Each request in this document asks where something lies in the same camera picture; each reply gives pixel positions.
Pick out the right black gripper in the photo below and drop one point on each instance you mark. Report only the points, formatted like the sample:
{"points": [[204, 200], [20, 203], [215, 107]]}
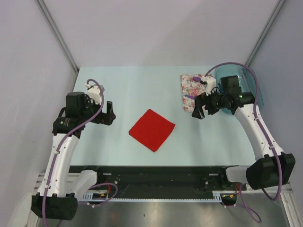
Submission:
{"points": [[201, 100]]}

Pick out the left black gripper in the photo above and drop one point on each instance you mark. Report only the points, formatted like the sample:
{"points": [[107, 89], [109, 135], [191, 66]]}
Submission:
{"points": [[106, 118]]}

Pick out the red paper napkin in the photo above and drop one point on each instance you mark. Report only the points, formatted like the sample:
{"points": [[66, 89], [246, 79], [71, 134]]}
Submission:
{"points": [[151, 130]]}

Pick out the iridescent knife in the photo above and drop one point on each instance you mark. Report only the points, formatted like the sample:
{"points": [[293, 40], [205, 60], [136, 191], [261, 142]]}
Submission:
{"points": [[191, 97]]}

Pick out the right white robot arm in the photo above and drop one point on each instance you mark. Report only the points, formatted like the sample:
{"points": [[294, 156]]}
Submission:
{"points": [[273, 166]]}

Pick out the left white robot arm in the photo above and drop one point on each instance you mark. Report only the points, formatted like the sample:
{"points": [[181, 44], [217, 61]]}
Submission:
{"points": [[55, 199]]}

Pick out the floral tray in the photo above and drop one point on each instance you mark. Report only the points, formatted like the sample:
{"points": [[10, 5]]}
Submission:
{"points": [[190, 89]]}

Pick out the teal plastic bin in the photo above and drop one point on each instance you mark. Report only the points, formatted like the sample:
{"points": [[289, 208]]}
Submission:
{"points": [[241, 86]]}

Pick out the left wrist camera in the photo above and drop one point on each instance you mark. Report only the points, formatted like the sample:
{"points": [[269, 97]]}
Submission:
{"points": [[94, 91]]}

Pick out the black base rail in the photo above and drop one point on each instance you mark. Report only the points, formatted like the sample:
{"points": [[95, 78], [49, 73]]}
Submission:
{"points": [[164, 183]]}

